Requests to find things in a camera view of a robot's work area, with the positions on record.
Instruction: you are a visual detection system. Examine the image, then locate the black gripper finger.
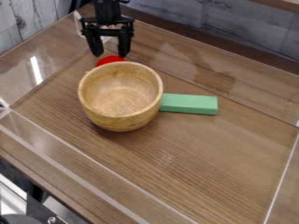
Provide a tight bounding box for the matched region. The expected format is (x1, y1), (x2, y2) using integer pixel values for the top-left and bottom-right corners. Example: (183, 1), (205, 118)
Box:
(83, 29), (104, 57)
(117, 31), (135, 58)

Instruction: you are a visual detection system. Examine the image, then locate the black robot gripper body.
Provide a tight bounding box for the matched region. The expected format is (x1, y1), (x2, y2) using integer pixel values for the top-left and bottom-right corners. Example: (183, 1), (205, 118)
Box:
(79, 0), (135, 37)

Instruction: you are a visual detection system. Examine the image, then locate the red toy fruit green stem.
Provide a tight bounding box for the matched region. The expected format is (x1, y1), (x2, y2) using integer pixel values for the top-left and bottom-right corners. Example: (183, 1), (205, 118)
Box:
(96, 55), (124, 67)

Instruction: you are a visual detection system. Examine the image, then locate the light wooden bowl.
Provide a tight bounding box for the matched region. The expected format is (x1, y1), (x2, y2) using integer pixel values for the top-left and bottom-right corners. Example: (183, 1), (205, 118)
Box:
(77, 61), (164, 132)

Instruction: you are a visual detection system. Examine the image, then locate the black metal table frame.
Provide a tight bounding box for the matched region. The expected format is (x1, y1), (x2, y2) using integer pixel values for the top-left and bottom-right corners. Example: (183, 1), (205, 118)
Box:
(0, 158), (85, 224)

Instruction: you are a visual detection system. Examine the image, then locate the clear acrylic tray wall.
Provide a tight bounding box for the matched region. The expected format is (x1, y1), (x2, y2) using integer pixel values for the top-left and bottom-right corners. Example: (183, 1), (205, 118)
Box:
(0, 17), (299, 224)

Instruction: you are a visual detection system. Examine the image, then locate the green rectangular block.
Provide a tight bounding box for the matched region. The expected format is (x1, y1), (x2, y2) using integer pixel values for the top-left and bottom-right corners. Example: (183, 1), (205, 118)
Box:
(160, 94), (219, 115)

